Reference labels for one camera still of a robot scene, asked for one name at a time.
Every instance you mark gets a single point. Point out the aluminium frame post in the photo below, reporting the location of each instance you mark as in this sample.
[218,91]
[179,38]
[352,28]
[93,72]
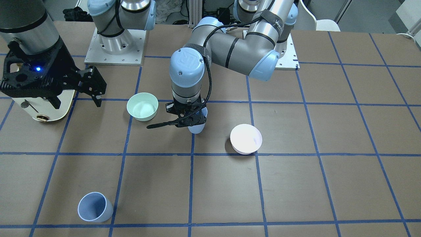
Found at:
[195,12]

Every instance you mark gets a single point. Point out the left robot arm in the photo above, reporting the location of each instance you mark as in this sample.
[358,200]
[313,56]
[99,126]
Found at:
[190,66]

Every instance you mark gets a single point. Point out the white chair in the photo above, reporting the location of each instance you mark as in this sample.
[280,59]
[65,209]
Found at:
[307,21]

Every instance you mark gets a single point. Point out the pink bowl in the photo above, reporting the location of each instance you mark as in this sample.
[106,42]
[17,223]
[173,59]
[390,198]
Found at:
[245,139]

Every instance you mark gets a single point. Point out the mint green bowl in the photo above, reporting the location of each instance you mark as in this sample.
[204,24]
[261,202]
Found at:
[143,106]

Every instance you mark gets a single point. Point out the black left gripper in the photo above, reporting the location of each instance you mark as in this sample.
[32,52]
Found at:
[170,109]

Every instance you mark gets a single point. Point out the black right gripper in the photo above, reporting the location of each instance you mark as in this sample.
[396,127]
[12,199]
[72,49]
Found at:
[66,67]

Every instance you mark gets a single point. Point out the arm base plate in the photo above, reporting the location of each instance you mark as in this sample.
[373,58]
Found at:
[289,56]
[126,49]

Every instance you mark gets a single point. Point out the cream white toaster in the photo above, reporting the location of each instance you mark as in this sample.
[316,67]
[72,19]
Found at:
[42,110]

